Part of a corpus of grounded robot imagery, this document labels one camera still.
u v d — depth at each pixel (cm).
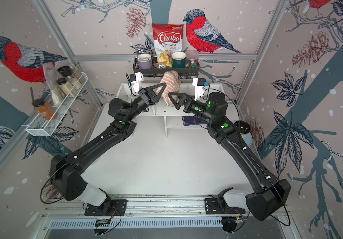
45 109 66
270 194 37
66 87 76
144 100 53
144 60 80
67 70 78
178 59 80
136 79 56
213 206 73
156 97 57
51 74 72
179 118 96
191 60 85
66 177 41
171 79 57
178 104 54
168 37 78
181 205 75
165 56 83
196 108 55
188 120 92
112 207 71
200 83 55
